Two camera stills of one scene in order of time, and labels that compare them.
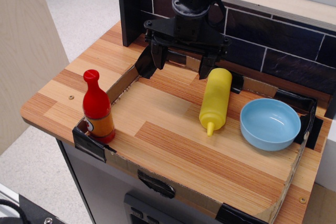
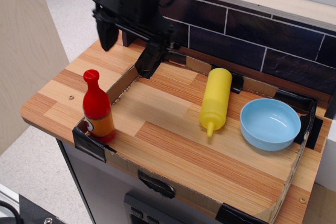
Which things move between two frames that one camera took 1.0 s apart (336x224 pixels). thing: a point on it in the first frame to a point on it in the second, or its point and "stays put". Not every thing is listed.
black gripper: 196,33 to 137,13
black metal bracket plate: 35,214 stays put
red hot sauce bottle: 97,112 stays put
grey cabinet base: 114,194 stays put
